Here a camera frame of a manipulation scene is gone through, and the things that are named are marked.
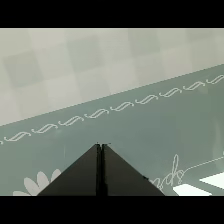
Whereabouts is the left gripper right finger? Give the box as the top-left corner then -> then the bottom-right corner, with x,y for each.
100,143 -> 166,197

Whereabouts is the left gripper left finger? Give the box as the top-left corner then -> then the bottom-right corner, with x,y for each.
37,143 -> 102,197

